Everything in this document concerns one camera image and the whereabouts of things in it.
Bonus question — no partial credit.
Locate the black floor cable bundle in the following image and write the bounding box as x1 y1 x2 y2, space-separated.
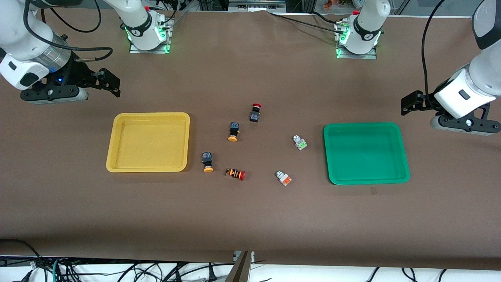
0 238 235 282

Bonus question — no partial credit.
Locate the green floor cable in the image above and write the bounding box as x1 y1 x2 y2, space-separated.
52 257 64 282

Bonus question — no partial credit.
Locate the red button orange striped body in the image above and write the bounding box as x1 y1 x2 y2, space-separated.
225 167 247 181

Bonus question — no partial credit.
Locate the green button white body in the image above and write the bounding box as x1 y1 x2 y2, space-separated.
292 134 308 152

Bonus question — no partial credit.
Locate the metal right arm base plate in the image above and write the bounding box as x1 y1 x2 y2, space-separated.
129 16 173 54

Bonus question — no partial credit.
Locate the green plastic tray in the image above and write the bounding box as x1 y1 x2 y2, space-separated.
323 122 411 185

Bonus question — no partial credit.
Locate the grey device box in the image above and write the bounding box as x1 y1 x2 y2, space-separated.
229 0 287 12

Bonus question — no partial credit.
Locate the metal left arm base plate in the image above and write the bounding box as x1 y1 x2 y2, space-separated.
335 20 378 60

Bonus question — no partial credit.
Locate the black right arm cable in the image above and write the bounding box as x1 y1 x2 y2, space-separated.
23 0 114 62

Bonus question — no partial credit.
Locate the yellow plastic tray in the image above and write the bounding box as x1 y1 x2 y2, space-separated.
106 112 191 173

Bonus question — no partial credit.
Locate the black cable on table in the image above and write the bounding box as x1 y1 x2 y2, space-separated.
267 11 350 31

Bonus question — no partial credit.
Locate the wooden table post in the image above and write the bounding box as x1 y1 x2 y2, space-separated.
225 251 255 282

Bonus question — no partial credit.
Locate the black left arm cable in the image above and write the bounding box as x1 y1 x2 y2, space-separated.
421 0 447 111

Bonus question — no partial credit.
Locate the orange button white body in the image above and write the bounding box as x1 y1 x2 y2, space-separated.
275 170 292 187

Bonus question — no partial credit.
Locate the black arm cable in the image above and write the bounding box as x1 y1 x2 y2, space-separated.
421 0 447 111
23 0 114 62

